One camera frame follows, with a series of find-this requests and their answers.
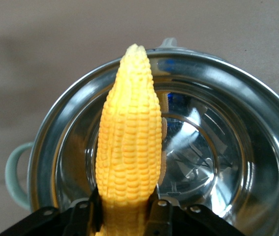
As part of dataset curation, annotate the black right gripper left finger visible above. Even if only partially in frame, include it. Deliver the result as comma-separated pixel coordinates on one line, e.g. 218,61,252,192
0,188,105,236

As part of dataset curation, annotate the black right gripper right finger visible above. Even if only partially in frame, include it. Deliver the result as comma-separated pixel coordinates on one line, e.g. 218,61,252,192
144,188,244,236

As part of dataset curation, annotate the yellow corn cob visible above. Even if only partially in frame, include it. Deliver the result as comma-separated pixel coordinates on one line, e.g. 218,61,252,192
93,43,163,236

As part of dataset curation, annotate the steel pot with green handles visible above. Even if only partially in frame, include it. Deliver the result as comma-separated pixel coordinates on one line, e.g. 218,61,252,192
5,36,279,236

